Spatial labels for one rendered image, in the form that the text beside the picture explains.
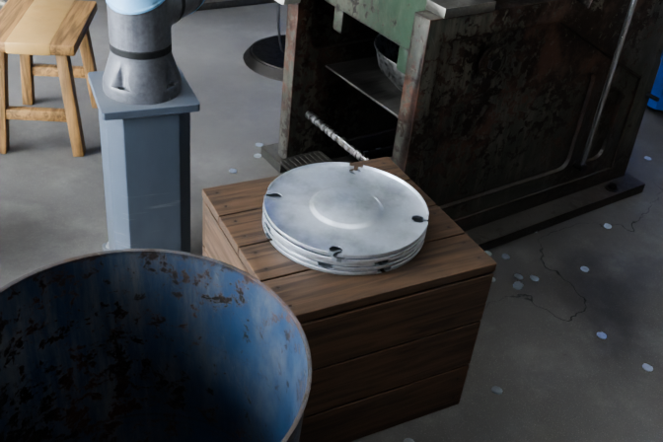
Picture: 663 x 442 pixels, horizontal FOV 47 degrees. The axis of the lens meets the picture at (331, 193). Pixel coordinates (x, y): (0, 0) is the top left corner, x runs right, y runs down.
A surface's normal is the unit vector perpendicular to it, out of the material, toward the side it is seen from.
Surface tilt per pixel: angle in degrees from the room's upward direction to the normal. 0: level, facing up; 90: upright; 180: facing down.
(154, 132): 90
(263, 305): 88
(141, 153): 90
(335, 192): 0
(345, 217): 0
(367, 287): 0
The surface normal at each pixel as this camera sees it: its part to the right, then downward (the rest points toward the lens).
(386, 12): -0.83, 0.23
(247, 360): -0.59, 0.36
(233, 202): 0.10, -0.84
